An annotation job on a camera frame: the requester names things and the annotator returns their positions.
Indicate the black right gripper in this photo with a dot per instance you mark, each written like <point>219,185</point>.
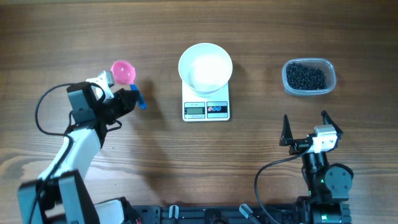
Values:
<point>302,145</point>

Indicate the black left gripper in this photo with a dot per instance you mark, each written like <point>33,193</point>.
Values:
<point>117,102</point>

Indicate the pink scoop with blue handle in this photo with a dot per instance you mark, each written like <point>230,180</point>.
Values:
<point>124,73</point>

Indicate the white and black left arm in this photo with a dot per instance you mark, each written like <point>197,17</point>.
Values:
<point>59,194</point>

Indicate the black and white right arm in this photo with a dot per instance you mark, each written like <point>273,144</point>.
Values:
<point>328,184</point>

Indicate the white bowl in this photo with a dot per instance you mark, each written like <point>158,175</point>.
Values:
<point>205,68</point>

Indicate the white digital kitchen scale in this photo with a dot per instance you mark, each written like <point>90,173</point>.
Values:
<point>204,108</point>

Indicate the clear plastic container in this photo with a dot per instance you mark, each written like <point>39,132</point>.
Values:
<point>323,64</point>

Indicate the black beans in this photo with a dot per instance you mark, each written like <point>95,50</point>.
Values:
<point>302,77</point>

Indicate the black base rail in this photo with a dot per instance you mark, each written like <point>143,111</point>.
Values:
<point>154,214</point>

